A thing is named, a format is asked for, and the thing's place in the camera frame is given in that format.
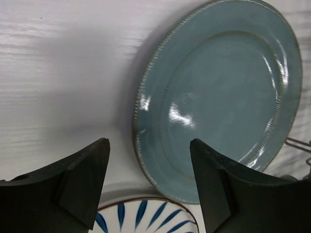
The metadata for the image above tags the teal plate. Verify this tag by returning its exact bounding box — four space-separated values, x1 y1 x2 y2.
133 0 303 204

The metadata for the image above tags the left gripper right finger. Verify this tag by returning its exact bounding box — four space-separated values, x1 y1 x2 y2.
190 139 311 233

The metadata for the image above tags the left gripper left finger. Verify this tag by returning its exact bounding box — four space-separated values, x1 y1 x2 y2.
0 138 110 233

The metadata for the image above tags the grey wire dish rack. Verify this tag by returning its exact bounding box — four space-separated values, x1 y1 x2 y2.
285 137 311 180

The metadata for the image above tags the blue striped white plate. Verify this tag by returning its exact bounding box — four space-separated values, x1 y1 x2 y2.
89 197 199 233

